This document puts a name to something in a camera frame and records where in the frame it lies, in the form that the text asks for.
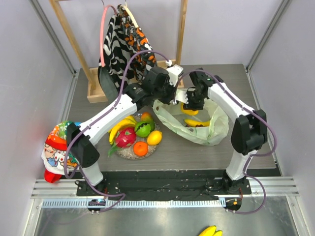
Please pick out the orange fake orange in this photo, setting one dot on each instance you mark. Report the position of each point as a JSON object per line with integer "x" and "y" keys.
{"x": 140, "y": 148}

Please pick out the wooden clothes hanger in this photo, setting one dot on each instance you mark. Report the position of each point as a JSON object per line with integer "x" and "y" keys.
{"x": 130, "y": 15}

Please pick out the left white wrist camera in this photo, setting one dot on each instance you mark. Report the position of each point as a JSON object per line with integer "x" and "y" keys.
{"x": 174, "y": 72}

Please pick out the orange grey camouflage garment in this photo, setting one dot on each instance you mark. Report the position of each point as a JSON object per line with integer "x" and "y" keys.
{"x": 136, "y": 41}

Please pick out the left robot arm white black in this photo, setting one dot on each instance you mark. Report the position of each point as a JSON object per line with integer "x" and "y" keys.
{"x": 158, "y": 84}

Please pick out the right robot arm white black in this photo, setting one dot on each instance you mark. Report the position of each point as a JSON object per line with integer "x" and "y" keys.
{"x": 249, "y": 132}

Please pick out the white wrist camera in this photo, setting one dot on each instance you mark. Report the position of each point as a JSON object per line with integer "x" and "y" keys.
{"x": 180, "y": 96}
{"x": 174, "y": 72}

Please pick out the yellow fake banana bunch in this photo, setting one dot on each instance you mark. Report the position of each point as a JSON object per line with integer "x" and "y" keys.
{"x": 129, "y": 121}

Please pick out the glass plate with rice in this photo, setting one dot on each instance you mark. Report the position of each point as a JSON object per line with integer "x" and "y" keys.
{"x": 128, "y": 153}

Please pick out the green red fake mango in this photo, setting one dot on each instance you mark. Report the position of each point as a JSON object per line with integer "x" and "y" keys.
{"x": 147, "y": 117}

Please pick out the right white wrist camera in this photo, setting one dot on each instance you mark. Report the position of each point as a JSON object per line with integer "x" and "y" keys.
{"x": 180, "y": 96}

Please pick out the green fake lime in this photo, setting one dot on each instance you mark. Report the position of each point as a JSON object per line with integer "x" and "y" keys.
{"x": 142, "y": 129}

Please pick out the yellow fake bell pepper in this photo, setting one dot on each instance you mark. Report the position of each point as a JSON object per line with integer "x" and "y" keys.
{"x": 188, "y": 112}

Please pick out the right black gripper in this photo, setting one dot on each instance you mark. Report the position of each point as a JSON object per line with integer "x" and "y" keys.
{"x": 195, "y": 102}

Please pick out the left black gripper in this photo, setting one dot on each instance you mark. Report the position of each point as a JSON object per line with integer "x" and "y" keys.
{"x": 169, "y": 100}

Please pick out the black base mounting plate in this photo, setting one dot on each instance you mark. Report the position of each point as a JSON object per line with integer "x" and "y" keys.
{"x": 181, "y": 185}

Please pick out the pink clothes hanger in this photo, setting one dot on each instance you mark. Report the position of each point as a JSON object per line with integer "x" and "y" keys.
{"x": 101, "y": 38}

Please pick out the colourful cartoon print cloth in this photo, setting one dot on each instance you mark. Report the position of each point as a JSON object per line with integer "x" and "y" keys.
{"x": 54, "y": 150}

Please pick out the green avocado print plastic bag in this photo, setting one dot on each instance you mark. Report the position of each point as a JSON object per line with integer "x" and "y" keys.
{"x": 172, "y": 117}

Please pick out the red fake dragon fruit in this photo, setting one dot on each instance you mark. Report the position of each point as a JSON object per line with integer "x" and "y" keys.
{"x": 123, "y": 139}

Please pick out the black white zebra garment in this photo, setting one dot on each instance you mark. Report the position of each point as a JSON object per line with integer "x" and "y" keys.
{"x": 116, "y": 56}

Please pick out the dark fake grapes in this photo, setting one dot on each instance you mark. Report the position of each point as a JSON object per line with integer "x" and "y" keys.
{"x": 197, "y": 125}

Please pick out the yellow fake lemon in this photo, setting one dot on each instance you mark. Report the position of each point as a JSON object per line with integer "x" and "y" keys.
{"x": 154, "y": 138}

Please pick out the white slotted cable duct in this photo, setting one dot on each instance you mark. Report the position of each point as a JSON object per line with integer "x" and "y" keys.
{"x": 99, "y": 203}

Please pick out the yellow bananas at bottom edge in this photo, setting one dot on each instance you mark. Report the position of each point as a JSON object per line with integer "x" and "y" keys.
{"x": 211, "y": 231}

